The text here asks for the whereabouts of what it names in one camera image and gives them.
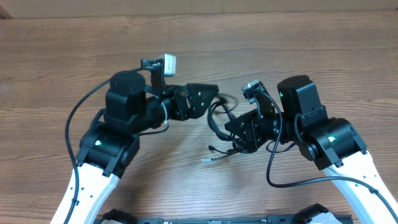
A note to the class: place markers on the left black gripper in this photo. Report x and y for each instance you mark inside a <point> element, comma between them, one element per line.
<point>183,113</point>

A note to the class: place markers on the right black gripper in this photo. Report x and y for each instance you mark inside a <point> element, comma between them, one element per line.
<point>252,136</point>

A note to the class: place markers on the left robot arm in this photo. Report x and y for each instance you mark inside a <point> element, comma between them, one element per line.
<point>133,109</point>

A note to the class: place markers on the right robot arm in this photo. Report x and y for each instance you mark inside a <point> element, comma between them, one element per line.
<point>333,144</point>

